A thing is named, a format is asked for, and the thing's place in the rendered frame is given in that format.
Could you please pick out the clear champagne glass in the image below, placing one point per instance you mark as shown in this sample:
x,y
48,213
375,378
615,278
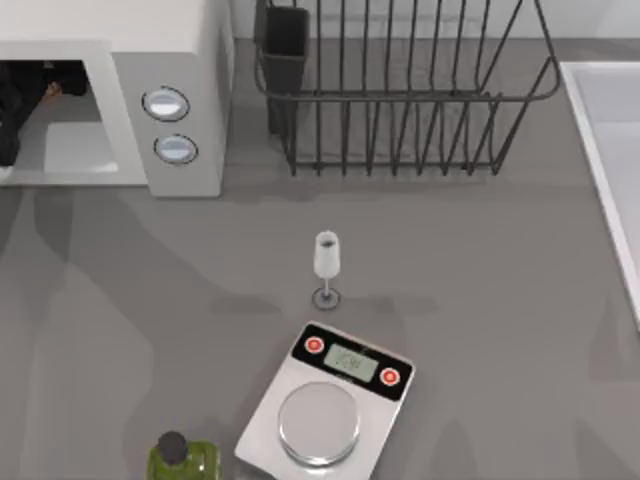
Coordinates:
x,y
326,260

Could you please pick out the dark grey cutlery holder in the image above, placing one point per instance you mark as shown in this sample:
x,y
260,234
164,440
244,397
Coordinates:
x,y
283,55

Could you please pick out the silver kitchen scale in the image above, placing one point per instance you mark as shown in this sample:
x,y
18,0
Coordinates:
x,y
330,400

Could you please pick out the pale microwave oven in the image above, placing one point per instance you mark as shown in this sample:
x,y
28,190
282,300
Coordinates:
x,y
170,60

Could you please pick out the white sink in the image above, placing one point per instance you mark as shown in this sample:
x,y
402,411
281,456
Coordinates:
x,y
607,150

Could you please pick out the green bottle with black cap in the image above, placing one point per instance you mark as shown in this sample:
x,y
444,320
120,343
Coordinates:
x,y
184,459

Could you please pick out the round microwave knob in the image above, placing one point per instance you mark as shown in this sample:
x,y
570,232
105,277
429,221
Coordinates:
x,y
165,103
175,149

